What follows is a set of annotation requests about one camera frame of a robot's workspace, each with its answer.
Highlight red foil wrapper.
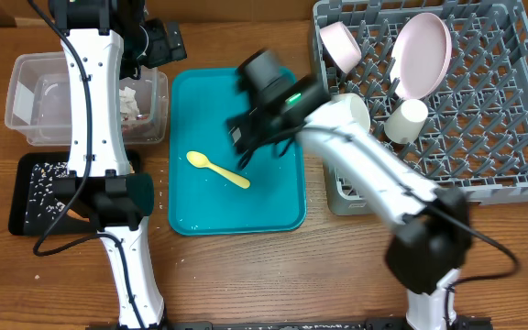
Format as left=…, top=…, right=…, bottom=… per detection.
left=121, top=114, right=151, bottom=136

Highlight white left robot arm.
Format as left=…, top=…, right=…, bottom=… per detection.
left=31, top=0, right=187, bottom=329

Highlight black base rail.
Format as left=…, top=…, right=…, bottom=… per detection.
left=85, top=315, right=494, bottom=330

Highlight white paper cup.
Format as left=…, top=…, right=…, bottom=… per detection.
left=384, top=99, right=428, bottom=144

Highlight clear plastic bin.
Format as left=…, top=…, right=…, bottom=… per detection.
left=5, top=52, right=169, bottom=146

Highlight white small bowl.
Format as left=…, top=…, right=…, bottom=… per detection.
left=332, top=93, right=371, bottom=132

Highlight yellow plastic spoon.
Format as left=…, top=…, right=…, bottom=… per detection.
left=186, top=151, right=250, bottom=189

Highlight grey dishwasher rack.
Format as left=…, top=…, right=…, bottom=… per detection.
left=312, top=0, right=528, bottom=204

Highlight white round plate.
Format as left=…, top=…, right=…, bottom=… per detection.
left=390, top=13, right=452, bottom=100

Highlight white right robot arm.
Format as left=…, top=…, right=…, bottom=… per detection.
left=226, top=49, right=516, bottom=329

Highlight foil sheet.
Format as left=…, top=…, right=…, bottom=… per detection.
left=119, top=87, right=139, bottom=117

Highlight black tray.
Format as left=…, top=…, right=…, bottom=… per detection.
left=8, top=150, right=142, bottom=237

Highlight teal serving tray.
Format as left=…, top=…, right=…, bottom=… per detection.
left=169, top=68, right=307, bottom=236

